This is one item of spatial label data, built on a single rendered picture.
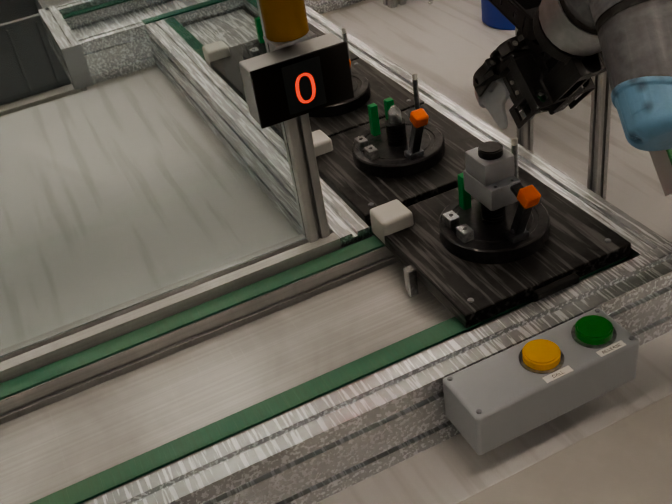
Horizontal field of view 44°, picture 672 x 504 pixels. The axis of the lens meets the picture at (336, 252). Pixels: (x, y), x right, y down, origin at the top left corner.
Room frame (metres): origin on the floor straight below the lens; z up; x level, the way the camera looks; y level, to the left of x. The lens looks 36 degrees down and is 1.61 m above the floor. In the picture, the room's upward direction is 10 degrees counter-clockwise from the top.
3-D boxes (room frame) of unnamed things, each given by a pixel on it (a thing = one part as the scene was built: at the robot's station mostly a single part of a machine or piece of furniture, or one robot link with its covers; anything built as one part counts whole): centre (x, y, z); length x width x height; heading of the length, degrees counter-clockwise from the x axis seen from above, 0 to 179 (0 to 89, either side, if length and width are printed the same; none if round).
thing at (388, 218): (0.94, -0.08, 0.97); 0.05 x 0.05 x 0.04; 20
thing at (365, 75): (1.35, -0.04, 1.01); 0.24 x 0.24 x 0.13; 20
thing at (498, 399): (0.65, -0.20, 0.93); 0.21 x 0.07 x 0.06; 110
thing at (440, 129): (1.12, -0.12, 1.01); 0.24 x 0.24 x 0.13; 20
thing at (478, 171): (0.89, -0.20, 1.06); 0.08 x 0.04 x 0.07; 20
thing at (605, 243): (0.88, -0.21, 0.96); 0.24 x 0.24 x 0.02; 20
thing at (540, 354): (0.65, -0.20, 0.96); 0.04 x 0.04 x 0.02
